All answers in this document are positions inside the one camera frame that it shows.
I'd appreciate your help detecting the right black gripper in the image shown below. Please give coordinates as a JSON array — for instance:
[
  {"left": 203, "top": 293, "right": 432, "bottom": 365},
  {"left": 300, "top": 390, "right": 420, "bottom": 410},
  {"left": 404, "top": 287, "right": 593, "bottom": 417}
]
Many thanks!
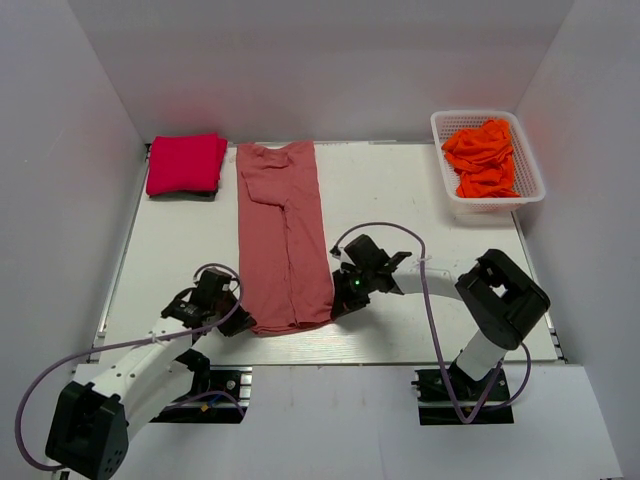
[{"left": 332, "top": 267, "right": 377, "bottom": 319}]

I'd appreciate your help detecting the salmon pink t-shirt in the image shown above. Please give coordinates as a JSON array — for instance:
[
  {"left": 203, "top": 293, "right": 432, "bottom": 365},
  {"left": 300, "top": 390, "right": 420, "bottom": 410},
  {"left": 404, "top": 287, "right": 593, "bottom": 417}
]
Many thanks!
[{"left": 236, "top": 141, "right": 334, "bottom": 335}]

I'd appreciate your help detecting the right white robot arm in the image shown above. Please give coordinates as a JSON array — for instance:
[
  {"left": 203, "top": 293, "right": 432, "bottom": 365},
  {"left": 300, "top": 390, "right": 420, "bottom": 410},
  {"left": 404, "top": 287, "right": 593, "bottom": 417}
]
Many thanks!
[{"left": 330, "top": 234, "right": 551, "bottom": 399}]

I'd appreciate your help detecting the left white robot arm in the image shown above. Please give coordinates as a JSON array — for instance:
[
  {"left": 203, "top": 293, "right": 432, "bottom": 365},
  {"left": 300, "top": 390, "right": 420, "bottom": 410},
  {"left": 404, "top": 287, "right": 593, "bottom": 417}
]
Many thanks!
[{"left": 45, "top": 263, "right": 255, "bottom": 479}]

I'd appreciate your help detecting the folded magenta t-shirt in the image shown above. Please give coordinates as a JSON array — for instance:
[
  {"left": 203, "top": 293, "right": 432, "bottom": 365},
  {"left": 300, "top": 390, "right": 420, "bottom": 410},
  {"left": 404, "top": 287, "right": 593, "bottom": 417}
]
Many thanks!
[{"left": 145, "top": 133, "right": 228, "bottom": 198}]

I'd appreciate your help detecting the white plastic mesh basket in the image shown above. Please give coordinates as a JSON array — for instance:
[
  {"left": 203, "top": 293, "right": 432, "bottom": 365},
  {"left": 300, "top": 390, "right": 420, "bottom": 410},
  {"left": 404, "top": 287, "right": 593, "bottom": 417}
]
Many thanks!
[{"left": 431, "top": 110, "right": 545, "bottom": 214}]

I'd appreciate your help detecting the orange crumpled t-shirt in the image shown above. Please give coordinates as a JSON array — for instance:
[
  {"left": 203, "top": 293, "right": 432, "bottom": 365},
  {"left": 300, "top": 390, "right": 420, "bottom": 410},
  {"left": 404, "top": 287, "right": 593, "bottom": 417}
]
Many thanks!
[{"left": 441, "top": 119, "right": 519, "bottom": 198}]

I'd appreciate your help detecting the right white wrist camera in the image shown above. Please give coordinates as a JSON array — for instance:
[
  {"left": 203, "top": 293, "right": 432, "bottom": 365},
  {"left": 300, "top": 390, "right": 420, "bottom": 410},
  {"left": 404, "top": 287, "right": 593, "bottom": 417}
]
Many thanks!
[{"left": 330, "top": 245, "right": 354, "bottom": 272}]

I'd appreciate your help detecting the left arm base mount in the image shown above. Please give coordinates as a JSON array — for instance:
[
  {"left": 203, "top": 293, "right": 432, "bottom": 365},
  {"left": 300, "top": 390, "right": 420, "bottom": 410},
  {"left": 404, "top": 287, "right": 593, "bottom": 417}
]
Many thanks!
[{"left": 151, "top": 366, "right": 253, "bottom": 425}]

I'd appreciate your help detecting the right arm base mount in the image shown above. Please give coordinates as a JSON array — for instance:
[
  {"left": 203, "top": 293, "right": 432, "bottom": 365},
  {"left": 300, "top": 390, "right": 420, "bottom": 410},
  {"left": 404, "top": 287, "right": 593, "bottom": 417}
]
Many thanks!
[{"left": 411, "top": 368, "right": 514, "bottom": 426}]

